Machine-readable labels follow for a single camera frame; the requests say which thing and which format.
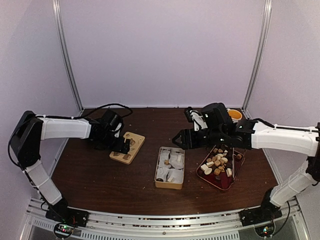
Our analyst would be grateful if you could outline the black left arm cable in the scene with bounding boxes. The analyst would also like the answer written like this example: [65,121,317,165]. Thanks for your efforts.
[34,102,133,123]

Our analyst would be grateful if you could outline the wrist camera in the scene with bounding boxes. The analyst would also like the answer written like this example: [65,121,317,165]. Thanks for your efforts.
[110,122,124,138]
[184,107,208,131]

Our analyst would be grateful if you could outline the metal tongs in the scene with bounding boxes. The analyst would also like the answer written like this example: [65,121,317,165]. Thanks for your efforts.
[231,148,235,181]

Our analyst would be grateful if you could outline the patterned mug yellow inside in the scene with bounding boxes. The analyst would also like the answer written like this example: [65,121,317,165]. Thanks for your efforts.
[227,108,243,122]

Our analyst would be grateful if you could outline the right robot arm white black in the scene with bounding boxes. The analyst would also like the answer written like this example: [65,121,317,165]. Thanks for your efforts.
[172,102,320,221]

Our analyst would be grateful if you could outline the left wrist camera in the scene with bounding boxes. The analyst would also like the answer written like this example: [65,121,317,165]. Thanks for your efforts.
[110,122,124,138]

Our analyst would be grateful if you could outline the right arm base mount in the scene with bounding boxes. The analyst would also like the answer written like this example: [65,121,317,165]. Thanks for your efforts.
[239,206,283,227]

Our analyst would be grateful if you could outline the round brown chocolate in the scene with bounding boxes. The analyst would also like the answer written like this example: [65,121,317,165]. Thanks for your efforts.
[213,168,222,176]

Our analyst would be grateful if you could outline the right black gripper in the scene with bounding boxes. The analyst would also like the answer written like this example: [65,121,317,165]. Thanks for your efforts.
[172,127,226,150]

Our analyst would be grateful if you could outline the tan tin box with paper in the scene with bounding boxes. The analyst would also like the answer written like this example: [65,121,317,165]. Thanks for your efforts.
[154,146,185,190]

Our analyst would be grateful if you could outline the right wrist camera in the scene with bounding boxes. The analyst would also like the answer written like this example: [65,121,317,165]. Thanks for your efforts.
[184,107,208,131]

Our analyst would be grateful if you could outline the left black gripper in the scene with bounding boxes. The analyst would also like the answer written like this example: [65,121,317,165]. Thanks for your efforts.
[96,131,130,154]

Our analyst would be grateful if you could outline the white chocolate block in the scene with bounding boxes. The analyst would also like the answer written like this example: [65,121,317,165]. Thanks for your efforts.
[200,164,213,175]

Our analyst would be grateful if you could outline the red rectangular tray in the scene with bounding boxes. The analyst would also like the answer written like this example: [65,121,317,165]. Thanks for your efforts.
[196,145,246,191]

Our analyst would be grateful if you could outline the left aluminium frame post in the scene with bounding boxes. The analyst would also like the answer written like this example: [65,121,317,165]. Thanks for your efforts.
[52,0,84,112]

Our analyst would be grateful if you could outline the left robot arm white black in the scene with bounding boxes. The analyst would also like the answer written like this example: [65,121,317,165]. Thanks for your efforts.
[8,109,130,222]

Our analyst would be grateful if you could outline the tan bear tin lid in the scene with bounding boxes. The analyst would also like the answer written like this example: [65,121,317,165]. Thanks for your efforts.
[109,131,146,165]

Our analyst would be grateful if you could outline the aluminium frame post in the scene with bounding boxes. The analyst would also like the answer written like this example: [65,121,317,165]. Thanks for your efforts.
[52,0,84,112]
[242,0,272,112]

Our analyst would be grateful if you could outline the front aluminium rail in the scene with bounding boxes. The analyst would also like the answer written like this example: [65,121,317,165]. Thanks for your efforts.
[18,198,311,240]

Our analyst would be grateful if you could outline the right aluminium frame post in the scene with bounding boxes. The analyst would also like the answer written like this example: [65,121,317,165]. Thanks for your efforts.
[242,0,272,112]

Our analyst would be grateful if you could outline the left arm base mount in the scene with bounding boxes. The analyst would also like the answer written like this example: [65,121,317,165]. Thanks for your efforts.
[45,205,89,227]

